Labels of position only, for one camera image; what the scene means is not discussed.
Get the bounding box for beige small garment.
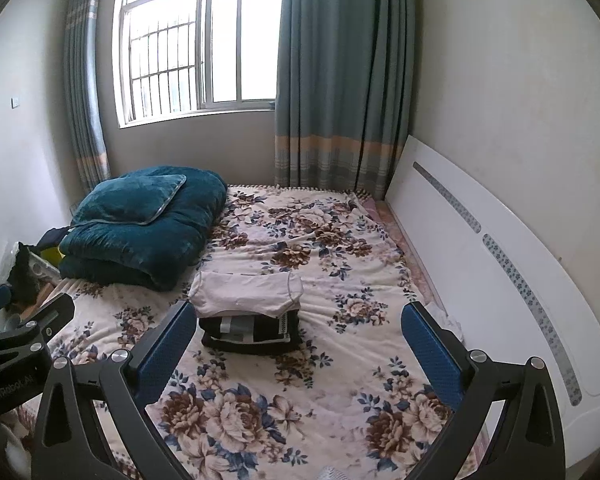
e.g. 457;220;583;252
188;271;303;318

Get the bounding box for black striped folded clothes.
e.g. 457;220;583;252
199;310;302;356

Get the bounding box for clutter beside bed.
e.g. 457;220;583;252
2;226;69;332

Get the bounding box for white bed headboard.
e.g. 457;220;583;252
386;138;600;466

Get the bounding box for white pillow by headboard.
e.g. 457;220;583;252
425;301;465;342

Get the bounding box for teal folded quilt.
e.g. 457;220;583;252
59;166;227;292

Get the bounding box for teal cushion on quilt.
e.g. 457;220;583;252
72;174;186;226

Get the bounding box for teal striped left curtain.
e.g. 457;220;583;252
62;0;111;193

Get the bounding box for teal striped curtain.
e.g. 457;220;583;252
62;0;111;193
275;0;416;200

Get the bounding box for window with metal bars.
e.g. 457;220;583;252
112;0;282;127

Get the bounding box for teal striped right curtain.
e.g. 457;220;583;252
275;0;416;200

